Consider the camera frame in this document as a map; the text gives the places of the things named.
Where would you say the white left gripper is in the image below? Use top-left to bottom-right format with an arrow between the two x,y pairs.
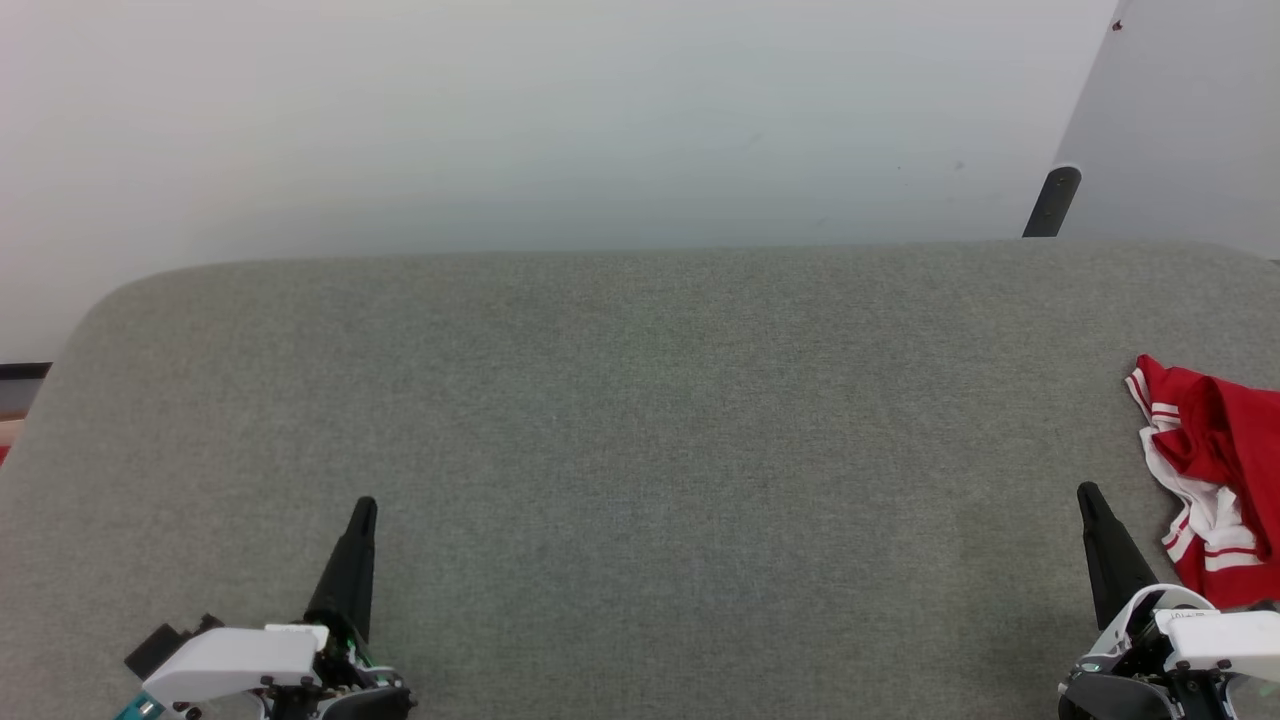
139,496 -> 417,720

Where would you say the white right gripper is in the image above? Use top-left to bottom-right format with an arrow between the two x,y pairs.
1059,481 -> 1280,720

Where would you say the red and white jersey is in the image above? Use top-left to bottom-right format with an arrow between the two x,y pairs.
1126,354 -> 1280,611

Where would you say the grey-green fabric sofa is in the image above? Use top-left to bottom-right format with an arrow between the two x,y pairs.
0,239 -> 1280,720

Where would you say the black metal pole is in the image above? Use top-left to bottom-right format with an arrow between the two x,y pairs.
1021,166 -> 1084,240

